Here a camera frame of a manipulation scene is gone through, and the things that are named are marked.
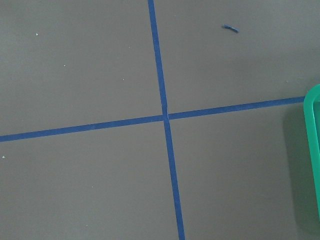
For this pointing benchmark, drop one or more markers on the small blue tape scrap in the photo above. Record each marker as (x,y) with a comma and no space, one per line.
(231,28)

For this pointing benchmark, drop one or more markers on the green plastic tray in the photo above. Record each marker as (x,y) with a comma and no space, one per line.
(311,110)

